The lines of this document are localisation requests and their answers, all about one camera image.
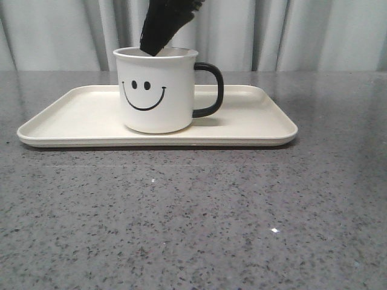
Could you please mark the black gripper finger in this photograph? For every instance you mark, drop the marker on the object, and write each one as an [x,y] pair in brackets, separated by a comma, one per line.
[163,19]

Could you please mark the white smiley mug black handle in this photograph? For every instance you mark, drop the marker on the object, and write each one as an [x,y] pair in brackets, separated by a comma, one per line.
[157,92]

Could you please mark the cream rectangular plastic tray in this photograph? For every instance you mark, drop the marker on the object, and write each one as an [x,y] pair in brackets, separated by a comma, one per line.
[88,116]

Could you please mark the grey pleated curtain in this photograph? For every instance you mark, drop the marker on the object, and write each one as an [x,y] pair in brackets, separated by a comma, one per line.
[233,35]

